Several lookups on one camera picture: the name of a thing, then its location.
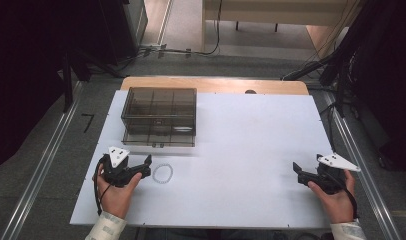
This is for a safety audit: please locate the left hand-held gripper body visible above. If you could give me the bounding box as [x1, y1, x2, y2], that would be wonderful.
[99, 146, 143, 188]

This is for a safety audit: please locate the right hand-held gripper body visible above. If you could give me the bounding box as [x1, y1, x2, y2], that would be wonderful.
[304, 152, 362, 196]

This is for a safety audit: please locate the smoky transparent drawer box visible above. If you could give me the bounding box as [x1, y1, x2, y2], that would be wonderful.
[120, 86, 198, 149]

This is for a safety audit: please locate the person's left hand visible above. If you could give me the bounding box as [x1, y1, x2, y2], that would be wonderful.
[96, 163, 143, 220]

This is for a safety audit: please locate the person's right hand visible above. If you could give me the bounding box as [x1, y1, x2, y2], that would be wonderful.
[307, 169, 358, 225]

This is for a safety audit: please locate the white board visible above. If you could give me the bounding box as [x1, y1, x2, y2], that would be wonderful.
[69, 89, 336, 231]

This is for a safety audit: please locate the black stand leg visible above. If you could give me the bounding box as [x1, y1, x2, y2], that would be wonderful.
[280, 46, 354, 82]

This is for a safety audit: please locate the black tripod stand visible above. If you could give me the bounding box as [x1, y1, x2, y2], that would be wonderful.
[59, 46, 124, 114]

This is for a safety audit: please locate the wooden table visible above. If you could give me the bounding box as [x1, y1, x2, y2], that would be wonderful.
[120, 76, 310, 96]

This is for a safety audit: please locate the black curtain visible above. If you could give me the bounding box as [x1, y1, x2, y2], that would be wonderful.
[337, 0, 406, 178]
[0, 0, 130, 173]

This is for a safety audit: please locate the grey cabinet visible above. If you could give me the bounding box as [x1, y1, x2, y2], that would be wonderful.
[122, 0, 149, 58]

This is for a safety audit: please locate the light wooden bench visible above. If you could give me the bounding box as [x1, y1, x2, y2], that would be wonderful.
[201, 0, 363, 53]

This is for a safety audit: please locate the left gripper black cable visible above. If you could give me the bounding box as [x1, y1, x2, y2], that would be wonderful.
[93, 156, 112, 217]

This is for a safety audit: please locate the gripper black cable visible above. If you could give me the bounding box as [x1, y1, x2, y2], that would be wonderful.
[93, 156, 112, 217]
[324, 168, 360, 220]

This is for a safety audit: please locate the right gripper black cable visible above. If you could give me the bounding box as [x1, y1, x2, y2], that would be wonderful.
[324, 168, 360, 220]

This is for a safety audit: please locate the metal floor rail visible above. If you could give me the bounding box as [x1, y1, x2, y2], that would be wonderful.
[323, 90, 404, 240]
[0, 80, 84, 240]

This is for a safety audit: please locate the black cable bundle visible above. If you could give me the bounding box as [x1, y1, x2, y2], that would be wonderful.
[318, 74, 347, 153]

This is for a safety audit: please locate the black floor cable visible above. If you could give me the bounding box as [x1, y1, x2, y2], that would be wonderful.
[117, 0, 224, 73]

